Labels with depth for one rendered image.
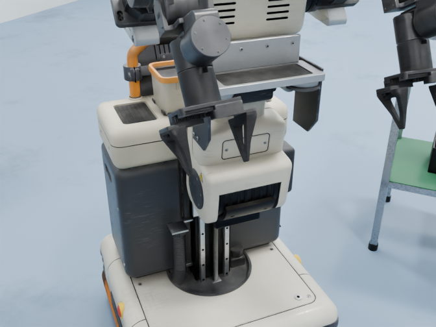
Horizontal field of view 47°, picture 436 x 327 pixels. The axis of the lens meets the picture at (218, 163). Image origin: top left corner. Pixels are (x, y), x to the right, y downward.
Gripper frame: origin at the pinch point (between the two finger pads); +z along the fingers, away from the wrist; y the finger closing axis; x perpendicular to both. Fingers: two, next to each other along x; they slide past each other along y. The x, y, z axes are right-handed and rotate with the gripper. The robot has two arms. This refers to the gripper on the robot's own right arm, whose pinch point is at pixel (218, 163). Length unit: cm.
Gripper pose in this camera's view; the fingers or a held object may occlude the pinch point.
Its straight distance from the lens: 78.1
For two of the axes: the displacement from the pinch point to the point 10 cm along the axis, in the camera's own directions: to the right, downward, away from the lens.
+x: -3.9, 0.7, 9.2
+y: 8.9, -2.3, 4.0
